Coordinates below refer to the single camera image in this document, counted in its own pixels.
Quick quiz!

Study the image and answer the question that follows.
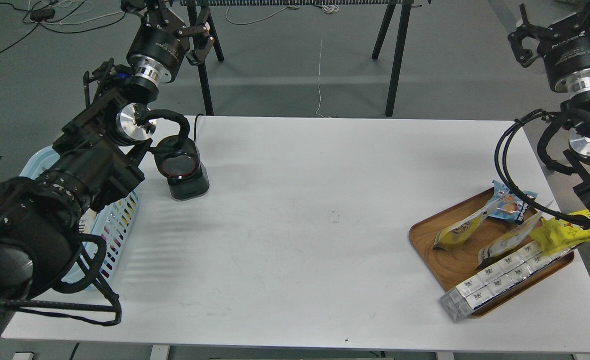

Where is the yellow white snack pouch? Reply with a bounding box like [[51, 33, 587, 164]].
[[433, 199, 501, 251]]

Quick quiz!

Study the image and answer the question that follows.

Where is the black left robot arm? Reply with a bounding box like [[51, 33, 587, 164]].
[[0, 0, 223, 337]]

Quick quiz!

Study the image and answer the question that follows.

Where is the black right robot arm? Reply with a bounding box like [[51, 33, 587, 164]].
[[494, 1, 590, 228]]

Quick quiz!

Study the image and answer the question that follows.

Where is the light blue plastic basket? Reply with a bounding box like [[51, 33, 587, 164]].
[[20, 146, 139, 283]]

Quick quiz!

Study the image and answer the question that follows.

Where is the blue snack packet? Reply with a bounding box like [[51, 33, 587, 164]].
[[487, 180, 530, 225]]

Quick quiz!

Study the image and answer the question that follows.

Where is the beige clear snack pouch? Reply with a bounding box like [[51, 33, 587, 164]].
[[477, 210, 544, 271]]

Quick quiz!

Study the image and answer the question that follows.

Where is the silver white snack box pack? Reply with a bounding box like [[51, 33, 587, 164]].
[[439, 241, 574, 322]]

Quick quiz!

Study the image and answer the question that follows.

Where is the yellow cartoon snack packet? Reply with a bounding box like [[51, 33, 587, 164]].
[[529, 218, 590, 256]]

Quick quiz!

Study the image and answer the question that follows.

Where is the black barcode scanner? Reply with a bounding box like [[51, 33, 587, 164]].
[[153, 135, 210, 201]]

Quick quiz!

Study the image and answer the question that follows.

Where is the brown wooden tray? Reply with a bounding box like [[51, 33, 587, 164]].
[[409, 188, 575, 303]]

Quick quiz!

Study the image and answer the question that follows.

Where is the black metal table frame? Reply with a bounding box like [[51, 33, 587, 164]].
[[180, 0, 415, 117]]

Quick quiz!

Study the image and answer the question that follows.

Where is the white hanging cord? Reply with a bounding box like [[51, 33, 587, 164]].
[[316, 35, 331, 119]]

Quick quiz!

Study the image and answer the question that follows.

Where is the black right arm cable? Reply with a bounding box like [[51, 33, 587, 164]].
[[494, 109, 590, 233]]

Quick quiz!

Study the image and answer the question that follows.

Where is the floor cables and adapter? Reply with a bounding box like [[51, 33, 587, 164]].
[[0, 0, 126, 69]]

